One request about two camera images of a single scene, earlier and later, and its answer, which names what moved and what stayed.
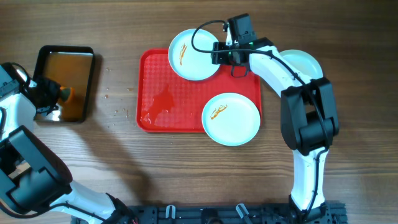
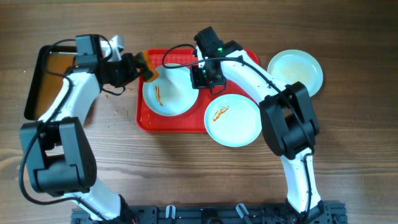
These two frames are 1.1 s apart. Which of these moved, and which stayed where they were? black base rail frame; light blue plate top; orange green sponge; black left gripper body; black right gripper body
Moved: orange green sponge; light blue plate top; black right gripper body; black left gripper body
Stayed: black base rail frame
